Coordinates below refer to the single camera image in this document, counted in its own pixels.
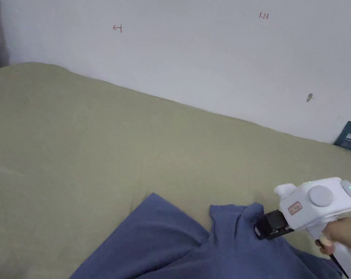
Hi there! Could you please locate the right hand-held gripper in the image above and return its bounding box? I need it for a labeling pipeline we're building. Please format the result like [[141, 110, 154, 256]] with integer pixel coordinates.
[[254, 177, 351, 241]]

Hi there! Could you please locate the dark blue shirt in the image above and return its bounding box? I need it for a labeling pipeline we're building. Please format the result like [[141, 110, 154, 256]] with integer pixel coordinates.
[[68, 192, 343, 279]]

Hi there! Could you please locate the person's right hand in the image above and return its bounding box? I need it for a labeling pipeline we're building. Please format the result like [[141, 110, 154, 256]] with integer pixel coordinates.
[[315, 217, 351, 255]]

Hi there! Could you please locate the dark blue printed box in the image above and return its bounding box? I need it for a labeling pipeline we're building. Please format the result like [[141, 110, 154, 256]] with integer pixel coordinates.
[[333, 121, 351, 153]]

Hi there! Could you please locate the bed with pale green sheet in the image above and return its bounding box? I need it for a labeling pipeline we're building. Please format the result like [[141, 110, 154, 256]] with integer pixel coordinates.
[[0, 62, 351, 279]]

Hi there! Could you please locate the thin black cable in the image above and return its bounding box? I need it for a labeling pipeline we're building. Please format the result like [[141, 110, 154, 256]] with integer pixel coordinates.
[[330, 252, 350, 279]]

